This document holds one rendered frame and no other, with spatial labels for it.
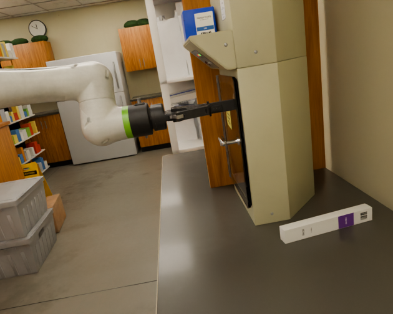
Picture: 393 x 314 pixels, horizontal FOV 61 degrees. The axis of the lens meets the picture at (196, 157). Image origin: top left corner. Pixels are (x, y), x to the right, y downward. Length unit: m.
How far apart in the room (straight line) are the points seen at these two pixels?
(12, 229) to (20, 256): 0.24
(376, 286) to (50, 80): 0.90
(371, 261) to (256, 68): 0.55
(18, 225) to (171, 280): 2.20
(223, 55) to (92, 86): 0.36
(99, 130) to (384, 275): 0.76
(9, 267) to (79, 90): 2.39
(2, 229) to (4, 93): 2.16
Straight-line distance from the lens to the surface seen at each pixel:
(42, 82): 0.95
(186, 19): 1.11
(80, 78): 0.95
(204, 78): 1.28
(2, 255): 3.13
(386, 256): 0.93
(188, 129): 2.33
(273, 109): 0.96
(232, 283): 0.83
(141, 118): 0.92
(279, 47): 0.97
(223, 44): 0.91
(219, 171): 1.35
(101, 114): 0.93
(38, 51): 6.49
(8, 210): 2.93
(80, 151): 6.15
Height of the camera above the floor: 1.45
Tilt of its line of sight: 16 degrees down
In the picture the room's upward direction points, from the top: 9 degrees counter-clockwise
